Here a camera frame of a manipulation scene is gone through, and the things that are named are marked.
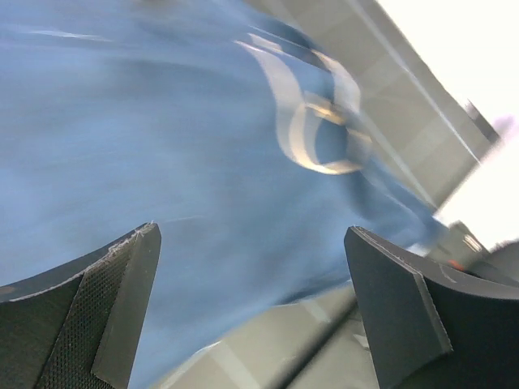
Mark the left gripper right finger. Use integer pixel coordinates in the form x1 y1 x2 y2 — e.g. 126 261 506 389
344 227 518 388

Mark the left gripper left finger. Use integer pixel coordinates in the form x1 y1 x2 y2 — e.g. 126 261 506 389
1 223 161 388

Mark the dark blue embroidered pillowcase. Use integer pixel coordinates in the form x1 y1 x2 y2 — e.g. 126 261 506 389
1 1 444 388

